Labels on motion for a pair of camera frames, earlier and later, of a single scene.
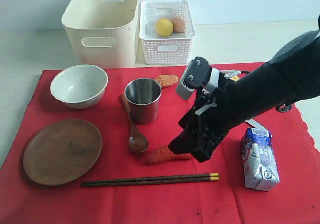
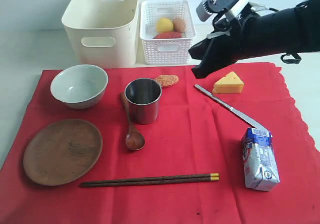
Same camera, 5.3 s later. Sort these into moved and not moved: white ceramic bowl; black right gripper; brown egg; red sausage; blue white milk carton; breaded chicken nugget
Moved: red sausage; black right gripper
Not moved: breaded chicken nugget; blue white milk carton; white ceramic bowl; brown egg
